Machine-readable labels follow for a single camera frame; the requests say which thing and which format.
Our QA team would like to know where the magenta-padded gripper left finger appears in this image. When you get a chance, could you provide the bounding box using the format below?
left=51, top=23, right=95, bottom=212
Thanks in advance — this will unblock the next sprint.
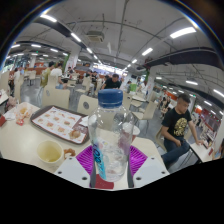
left=54, top=144, right=98, bottom=189

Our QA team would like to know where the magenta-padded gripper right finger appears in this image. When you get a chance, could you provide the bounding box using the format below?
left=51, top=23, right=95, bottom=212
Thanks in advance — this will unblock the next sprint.
left=126, top=145, right=170, bottom=189

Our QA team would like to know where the fried food piece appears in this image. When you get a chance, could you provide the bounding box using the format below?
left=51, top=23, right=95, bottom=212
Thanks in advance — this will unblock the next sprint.
left=63, top=147, right=77, bottom=158
left=68, top=129, right=82, bottom=141

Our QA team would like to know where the white paper cup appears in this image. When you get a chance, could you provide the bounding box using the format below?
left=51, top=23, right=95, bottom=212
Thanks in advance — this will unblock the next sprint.
left=36, top=139, right=65, bottom=167

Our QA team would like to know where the flat round red coaster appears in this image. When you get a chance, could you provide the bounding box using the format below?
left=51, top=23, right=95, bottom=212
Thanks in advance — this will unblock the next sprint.
left=95, top=173, right=116, bottom=191

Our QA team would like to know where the white round lid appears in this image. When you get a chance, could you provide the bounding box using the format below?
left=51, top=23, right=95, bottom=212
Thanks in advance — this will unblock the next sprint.
left=131, top=124, right=141, bottom=137

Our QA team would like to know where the person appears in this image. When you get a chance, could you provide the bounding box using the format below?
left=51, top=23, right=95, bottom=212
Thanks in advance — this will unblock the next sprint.
left=49, top=61, right=69, bottom=90
left=100, top=73, right=123, bottom=91
left=160, top=92, right=205, bottom=168
left=159, top=95, right=173, bottom=119
left=40, top=61, right=55, bottom=88

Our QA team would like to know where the printed paper tray liner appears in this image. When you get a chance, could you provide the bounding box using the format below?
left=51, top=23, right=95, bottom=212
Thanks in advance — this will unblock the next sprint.
left=32, top=106, right=87, bottom=144

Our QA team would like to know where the white dining table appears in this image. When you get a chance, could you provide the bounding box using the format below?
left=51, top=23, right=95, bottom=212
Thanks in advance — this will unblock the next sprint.
left=189, top=140, right=215, bottom=164

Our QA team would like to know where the clear bottle with blue cap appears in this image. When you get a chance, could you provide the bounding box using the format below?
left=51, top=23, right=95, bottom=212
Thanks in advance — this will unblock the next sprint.
left=87, top=88, right=136, bottom=183

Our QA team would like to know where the beige chair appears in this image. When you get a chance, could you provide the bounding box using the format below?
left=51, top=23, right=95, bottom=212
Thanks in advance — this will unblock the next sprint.
left=132, top=100, right=158, bottom=132
left=41, top=85, right=71, bottom=110
left=76, top=94, right=100, bottom=116

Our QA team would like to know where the brown food tray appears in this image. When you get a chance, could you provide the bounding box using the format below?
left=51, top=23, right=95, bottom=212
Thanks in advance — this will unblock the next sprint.
left=29, top=105, right=90, bottom=146

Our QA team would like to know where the clear plastic food bag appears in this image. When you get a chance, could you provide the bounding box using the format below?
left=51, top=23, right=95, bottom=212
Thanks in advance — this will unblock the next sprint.
left=13, top=101, right=35, bottom=127

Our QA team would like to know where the ceiling air conditioner unit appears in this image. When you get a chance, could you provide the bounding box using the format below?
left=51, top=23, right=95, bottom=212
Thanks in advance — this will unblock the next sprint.
left=85, top=30, right=106, bottom=44

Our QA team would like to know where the group of ceiling lights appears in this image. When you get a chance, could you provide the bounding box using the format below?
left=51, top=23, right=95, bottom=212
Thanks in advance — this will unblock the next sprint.
left=6, top=13, right=224, bottom=116

